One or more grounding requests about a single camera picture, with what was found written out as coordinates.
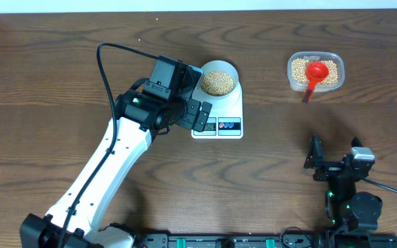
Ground red plastic measuring scoop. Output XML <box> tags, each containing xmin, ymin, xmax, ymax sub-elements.
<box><xmin>302</xmin><ymin>61</ymin><xmax>329</xmax><ymax>103</ymax></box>

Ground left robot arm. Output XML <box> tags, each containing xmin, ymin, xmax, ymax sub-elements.
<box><xmin>19</xmin><ymin>56</ymin><xmax>212</xmax><ymax>247</ymax></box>

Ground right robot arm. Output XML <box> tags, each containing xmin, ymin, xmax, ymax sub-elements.
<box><xmin>304</xmin><ymin>134</ymin><xmax>383</xmax><ymax>247</ymax></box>

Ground white digital kitchen scale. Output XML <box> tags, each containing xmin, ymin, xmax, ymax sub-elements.
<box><xmin>191</xmin><ymin>80</ymin><xmax>244</xmax><ymax>139</ymax></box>

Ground grey round bowl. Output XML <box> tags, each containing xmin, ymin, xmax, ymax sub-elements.
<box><xmin>199</xmin><ymin>60</ymin><xmax>241</xmax><ymax>99</ymax></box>

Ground clear plastic container of beans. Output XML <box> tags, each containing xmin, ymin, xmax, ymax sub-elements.
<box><xmin>287</xmin><ymin>51</ymin><xmax>345</xmax><ymax>93</ymax></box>

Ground left black cable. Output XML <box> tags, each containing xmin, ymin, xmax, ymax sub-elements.
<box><xmin>57</xmin><ymin>41</ymin><xmax>160</xmax><ymax>248</ymax></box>

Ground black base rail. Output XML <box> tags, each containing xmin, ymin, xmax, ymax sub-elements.
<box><xmin>132</xmin><ymin>232</ymin><xmax>397</xmax><ymax>248</ymax></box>

